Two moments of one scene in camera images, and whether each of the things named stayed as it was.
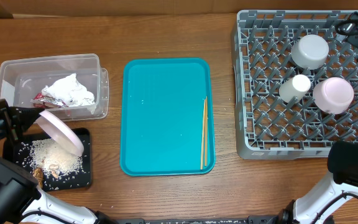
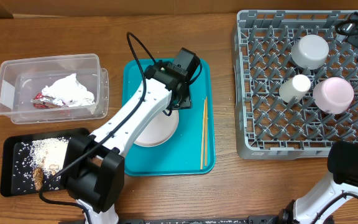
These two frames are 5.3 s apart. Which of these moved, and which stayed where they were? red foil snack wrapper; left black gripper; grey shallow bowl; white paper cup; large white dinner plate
Moved: left black gripper; large white dinner plate
Stayed: grey shallow bowl; red foil snack wrapper; white paper cup
